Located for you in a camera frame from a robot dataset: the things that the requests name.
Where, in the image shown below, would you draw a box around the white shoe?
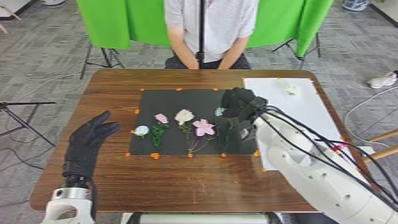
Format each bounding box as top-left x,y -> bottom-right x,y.
365,70 -> 398,90

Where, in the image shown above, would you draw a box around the black tripod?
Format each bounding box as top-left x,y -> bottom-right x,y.
0,100 -> 58,148

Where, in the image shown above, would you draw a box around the small pink flower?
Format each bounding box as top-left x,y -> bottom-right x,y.
148,113 -> 171,150

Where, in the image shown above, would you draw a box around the white flower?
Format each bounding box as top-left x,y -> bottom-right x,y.
171,108 -> 196,150
276,77 -> 303,96

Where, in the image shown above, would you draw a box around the black stand pole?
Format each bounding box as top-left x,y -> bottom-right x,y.
195,0 -> 207,66

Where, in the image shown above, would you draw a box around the blue white vase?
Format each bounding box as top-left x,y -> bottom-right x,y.
340,0 -> 372,13

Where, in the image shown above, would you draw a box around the wooden chair legs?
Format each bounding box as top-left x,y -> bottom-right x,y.
360,129 -> 398,165

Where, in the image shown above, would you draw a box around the black cloth stand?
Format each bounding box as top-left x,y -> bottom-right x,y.
269,32 -> 324,70
77,43 -> 125,80

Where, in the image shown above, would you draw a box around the person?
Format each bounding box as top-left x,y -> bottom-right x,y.
161,0 -> 260,71

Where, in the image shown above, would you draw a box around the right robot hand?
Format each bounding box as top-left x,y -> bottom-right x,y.
218,87 -> 269,125

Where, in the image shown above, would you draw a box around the large pink flower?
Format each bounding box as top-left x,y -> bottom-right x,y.
187,118 -> 218,153

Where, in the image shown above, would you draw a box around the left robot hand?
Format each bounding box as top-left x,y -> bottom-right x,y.
61,110 -> 122,180

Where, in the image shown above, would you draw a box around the dark mat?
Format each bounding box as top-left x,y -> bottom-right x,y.
127,88 -> 260,157

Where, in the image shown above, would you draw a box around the pale grey bar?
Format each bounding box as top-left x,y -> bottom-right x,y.
118,212 -> 287,224

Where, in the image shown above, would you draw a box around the blue flower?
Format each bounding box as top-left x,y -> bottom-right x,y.
212,106 -> 237,153
131,124 -> 150,140

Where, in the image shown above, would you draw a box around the black cable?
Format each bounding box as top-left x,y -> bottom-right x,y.
257,105 -> 398,210

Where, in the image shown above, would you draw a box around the white sheet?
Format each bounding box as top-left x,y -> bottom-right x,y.
241,77 -> 358,172

